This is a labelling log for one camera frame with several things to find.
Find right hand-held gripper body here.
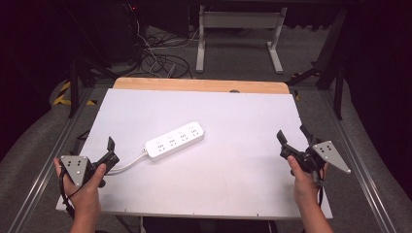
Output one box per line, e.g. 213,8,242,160
279,140,352,175

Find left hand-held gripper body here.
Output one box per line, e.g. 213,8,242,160
59,150,120,189

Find person's left hand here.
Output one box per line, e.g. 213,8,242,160
52,157,108,216

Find person's right hand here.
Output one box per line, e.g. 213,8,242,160
286,154,330,207

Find yellow black hazard tape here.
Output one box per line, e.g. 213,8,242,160
52,80,98,107

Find black metal stand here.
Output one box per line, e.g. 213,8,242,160
62,4,120,119
285,8,349,121

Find white power strip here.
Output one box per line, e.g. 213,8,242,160
144,120,206,162

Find white table cover board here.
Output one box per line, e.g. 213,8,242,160
55,87,334,220

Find wooden table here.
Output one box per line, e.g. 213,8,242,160
112,77,291,95

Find dark computer cabinet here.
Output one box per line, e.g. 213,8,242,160
105,2,149,64

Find person's dark clothing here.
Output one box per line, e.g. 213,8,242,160
142,216,279,233

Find white power strip cable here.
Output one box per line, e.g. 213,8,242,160
105,150,149,177

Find aluminium floor rail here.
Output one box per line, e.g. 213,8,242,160
319,89,400,233
7,86,96,233

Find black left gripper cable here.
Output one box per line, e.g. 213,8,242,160
58,170,82,219

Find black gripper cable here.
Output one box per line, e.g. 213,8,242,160
314,168,326,209
58,170,82,219

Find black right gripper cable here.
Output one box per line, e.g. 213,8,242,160
314,168,326,209

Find tangle of floor cables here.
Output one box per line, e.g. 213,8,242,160
134,25,200,80

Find white metal desk frame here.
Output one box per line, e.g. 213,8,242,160
195,4,289,75

